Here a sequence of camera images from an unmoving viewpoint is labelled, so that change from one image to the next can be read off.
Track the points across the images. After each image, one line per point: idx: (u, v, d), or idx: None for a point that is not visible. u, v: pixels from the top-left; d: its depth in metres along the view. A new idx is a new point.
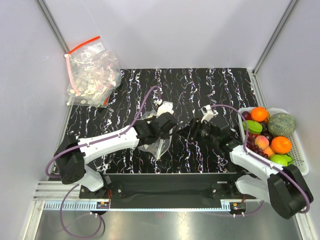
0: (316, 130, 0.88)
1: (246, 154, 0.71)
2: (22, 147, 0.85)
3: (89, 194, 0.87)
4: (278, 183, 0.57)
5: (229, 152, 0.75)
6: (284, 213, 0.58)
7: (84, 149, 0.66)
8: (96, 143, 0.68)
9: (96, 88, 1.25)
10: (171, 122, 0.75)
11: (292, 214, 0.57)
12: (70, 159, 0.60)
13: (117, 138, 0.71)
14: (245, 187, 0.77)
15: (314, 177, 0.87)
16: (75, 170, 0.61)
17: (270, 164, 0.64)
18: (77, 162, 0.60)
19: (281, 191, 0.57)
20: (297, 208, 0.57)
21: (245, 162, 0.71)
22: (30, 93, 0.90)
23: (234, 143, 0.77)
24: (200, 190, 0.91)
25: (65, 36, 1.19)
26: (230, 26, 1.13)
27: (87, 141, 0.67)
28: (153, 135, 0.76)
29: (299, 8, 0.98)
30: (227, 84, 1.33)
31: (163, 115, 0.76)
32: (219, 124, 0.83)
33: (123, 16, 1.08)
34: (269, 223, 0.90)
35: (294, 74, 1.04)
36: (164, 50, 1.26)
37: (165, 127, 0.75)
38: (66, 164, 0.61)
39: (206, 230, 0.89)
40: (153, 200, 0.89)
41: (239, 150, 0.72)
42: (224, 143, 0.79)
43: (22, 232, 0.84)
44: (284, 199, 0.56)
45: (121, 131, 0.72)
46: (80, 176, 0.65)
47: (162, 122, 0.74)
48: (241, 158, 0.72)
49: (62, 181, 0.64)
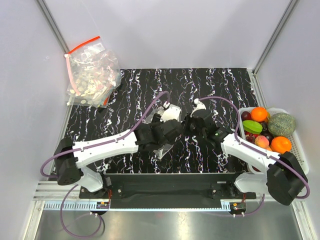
0: (316, 131, 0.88)
1: (238, 144, 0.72)
2: (22, 147, 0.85)
3: (89, 194, 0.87)
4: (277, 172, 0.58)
5: (221, 142, 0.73)
6: (285, 200, 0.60)
7: (78, 154, 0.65)
8: (91, 148, 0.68)
9: (96, 88, 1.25)
10: (177, 130, 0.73)
11: (292, 199, 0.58)
12: (64, 162, 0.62)
13: (115, 143, 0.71)
14: (245, 186, 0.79)
15: (314, 177, 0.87)
16: (68, 173, 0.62)
17: (267, 153, 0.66)
18: (70, 167, 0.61)
19: (280, 180, 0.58)
20: (295, 191, 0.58)
21: (238, 153, 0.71)
22: (29, 93, 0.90)
23: (223, 133, 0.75)
24: (200, 190, 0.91)
25: (65, 36, 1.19)
26: (230, 27, 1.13)
27: (81, 145, 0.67)
28: (155, 141, 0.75)
29: (299, 8, 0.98)
30: (227, 84, 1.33)
31: (169, 123, 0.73)
32: (202, 113, 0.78)
33: (123, 16, 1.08)
34: (269, 223, 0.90)
35: (294, 74, 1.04)
36: (164, 50, 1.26)
37: (170, 135, 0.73)
38: (60, 167, 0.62)
39: (206, 230, 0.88)
40: (153, 200, 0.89)
41: (232, 140, 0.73)
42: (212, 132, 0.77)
43: (22, 232, 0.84)
44: (283, 187, 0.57)
45: (119, 137, 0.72)
46: (76, 179, 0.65)
47: (168, 129, 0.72)
48: (234, 148, 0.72)
49: (59, 182, 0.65)
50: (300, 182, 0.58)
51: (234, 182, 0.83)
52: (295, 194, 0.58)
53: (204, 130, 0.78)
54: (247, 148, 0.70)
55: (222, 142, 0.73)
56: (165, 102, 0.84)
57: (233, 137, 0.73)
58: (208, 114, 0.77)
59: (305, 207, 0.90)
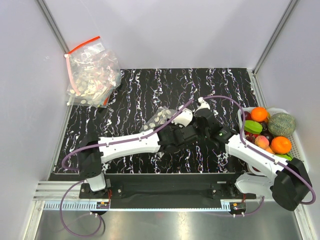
0: (316, 131, 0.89)
1: (244, 147, 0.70)
2: (22, 147, 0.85)
3: (89, 194, 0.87)
4: (286, 180, 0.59)
5: (225, 143, 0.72)
6: (289, 206, 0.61)
7: (104, 148, 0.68)
8: (116, 145, 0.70)
9: (96, 88, 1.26)
10: (196, 136, 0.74)
11: (296, 204, 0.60)
12: (89, 156, 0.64)
13: (138, 141, 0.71)
14: (248, 188, 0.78)
15: (314, 178, 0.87)
16: (91, 167, 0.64)
17: (275, 159, 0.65)
18: (95, 161, 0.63)
19: (289, 188, 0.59)
20: (299, 197, 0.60)
21: (244, 156, 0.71)
22: (29, 93, 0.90)
23: (228, 133, 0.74)
24: (200, 190, 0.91)
25: (65, 35, 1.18)
26: (230, 27, 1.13)
27: (107, 141, 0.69)
28: (175, 143, 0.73)
29: (298, 8, 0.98)
30: (227, 84, 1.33)
31: (189, 128, 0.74)
32: (205, 112, 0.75)
33: (123, 15, 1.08)
34: (270, 223, 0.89)
35: (294, 75, 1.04)
36: (164, 49, 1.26)
37: (189, 140, 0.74)
38: (84, 160, 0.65)
39: (206, 230, 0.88)
40: (153, 200, 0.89)
41: (237, 143, 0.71)
42: (217, 133, 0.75)
43: (22, 232, 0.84)
44: (291, 194, 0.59)
45: (143, 135, 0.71)
46: (97, 173, 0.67)
47: (188, 134, 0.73)
48: (239, 151, 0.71)
49: (81, 176, 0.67)
50: (305, 188, 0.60)
51: (234, 183, 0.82)
52: (299, 199, 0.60)
53: (207, 130, 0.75)
54: (253, 151, 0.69)
55: (226, 143, 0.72)
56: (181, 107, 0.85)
57: (239, 139, 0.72)
58: (210, 113, 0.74)
59: (305, 207, 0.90)
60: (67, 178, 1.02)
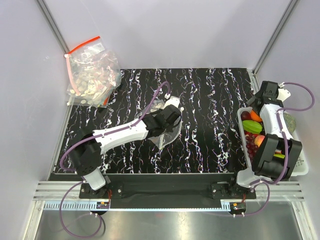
0: (316, 132, 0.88)
1: (274, 113, 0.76)
2: (21, 147, 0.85)
3: (90, 194, 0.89)
4: (270, 146, 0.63)
5: (265, 104, 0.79)
6: (255, 166, 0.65)
7: (100, 139, 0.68)
8: (111, 134, 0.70)
9: (96, 88, 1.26)
10: (176, 113, 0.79)
11: (260, 170, 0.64)
12: (87, 149, 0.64)
13: (128, 129, 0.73)
14: (241, 176, 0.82)
15: (314, 177, 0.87)
16: (91, 159, 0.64)
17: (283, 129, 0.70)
18: (95, 151, 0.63)
19: (266, 152, 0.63)
20: (267, 170, 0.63)
21: (267, 119, 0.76)
22: (29, 94, 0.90)
23: (275, 102, 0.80)
24: (200, 190, 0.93)
25: (65, 35, 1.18)
26: (230, 27, 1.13)
27: (101, 132, 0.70)
28: (160, 127, 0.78)
29: (298, 9, 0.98)
30: (227, 84, 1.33)
31: (168, 108, 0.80)
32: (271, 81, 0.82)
33: (123, 15, 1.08)
34: (269, 223, 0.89)
35: (293, 74, 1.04)
36: (164, 49, 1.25)
37: (171, 120, 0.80)
38: (81, 155, 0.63)
39: (206, 230, 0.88)
40: (153, 200, 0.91)
41: (271, 108, 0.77)
42: (266, 95, 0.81)
43: (22, 232, 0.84)
44: (262, 157, 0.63)
45: (132, 123, 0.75)
46: (94, 167, 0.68)
47: (168, 114, 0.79)
48: (267, 114, 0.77)
49: (78, 172, 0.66)
50: (281, 169, 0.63)
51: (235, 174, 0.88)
52: (266, 171, 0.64)
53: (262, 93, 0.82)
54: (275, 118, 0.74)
55: (266, 104, 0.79)
56: (167, 94, 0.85)
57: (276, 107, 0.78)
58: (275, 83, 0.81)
59: (305, 207, 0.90)
60: (67, 178, 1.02)
